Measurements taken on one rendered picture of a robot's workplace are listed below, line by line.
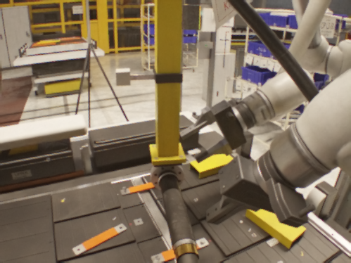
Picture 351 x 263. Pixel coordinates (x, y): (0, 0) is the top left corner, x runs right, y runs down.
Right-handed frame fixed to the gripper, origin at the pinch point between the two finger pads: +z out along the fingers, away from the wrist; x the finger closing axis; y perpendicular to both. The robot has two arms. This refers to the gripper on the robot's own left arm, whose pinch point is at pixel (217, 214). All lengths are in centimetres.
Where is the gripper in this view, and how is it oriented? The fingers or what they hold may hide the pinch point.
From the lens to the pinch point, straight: 51.1
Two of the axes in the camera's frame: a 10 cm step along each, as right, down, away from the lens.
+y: 0.2, -6.8, 7.3
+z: -5.3, 6.1, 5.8
